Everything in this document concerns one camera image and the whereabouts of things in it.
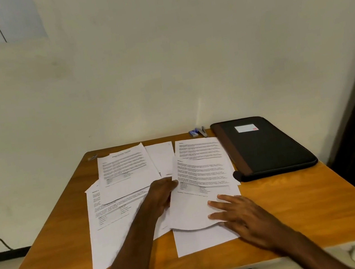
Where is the person's right forearm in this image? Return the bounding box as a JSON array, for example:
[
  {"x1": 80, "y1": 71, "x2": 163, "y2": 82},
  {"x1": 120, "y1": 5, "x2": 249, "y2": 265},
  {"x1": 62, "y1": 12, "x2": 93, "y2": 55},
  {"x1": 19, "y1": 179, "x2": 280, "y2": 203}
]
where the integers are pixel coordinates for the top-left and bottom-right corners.
[{"x1": 276, "y1": 222, "x2": 353, "y2": 269}]

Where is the person's right hand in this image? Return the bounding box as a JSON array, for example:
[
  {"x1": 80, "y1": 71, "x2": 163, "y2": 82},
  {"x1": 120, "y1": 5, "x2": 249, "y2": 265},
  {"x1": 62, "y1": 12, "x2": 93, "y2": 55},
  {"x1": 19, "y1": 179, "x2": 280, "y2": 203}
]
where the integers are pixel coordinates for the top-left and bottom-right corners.
[{"x1": 205, "y1": 183, "x2": 298, "y2": 264}]

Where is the blank white paper sheet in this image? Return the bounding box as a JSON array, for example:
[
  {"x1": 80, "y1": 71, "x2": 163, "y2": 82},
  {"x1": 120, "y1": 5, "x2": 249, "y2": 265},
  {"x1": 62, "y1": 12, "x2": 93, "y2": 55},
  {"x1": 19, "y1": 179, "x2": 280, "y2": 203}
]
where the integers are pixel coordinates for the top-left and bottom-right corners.
[
  {"x1": 145, "y1": 141, "x2": 179, "y2": 181},
  {"x1": 172, "y1": 217, "x2": 242, "y2": 258}
]

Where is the person's left forearm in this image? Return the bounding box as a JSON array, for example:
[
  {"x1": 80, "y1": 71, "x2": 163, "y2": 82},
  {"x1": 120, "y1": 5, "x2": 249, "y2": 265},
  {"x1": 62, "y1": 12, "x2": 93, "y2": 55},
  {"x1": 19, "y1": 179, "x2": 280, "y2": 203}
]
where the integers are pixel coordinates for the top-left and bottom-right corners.
[{"x1": 63, "y1": 204, "x2": 175, "y2": 269}]

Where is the person's left hand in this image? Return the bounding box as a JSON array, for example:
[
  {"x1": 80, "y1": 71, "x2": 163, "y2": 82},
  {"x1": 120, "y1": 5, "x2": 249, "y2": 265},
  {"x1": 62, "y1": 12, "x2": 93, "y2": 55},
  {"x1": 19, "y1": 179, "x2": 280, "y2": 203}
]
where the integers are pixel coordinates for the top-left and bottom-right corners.
[{"x1": 139, "y1": 176, "x2": 184, "y2": 221}]

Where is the large printed paper sheet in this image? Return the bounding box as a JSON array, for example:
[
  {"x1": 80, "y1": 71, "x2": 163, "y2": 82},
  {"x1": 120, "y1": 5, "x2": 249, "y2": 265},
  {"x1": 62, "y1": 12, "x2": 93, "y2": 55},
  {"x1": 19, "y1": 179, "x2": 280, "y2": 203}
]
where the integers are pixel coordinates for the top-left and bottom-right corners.
[{"x1": 77, "y1": 168, "x2": 178, "y2": 269}]

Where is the curved printed paper sheet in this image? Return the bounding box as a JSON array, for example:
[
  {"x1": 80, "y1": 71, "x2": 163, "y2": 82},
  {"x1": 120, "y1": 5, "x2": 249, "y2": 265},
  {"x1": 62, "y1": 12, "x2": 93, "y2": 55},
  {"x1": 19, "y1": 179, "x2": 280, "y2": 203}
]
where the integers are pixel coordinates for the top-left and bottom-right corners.
[{"x1": 158, "y1": 146, "x2": 247, "y2": 235}]

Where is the black document folder brown stripe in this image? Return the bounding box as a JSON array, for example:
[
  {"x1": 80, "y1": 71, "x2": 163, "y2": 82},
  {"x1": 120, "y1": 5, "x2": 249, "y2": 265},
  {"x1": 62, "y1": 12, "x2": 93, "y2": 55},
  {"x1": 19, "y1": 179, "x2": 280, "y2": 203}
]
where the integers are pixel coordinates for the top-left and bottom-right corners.
[{"x1": 210, "y1": 106, "x2": 320, "y2": 187}]

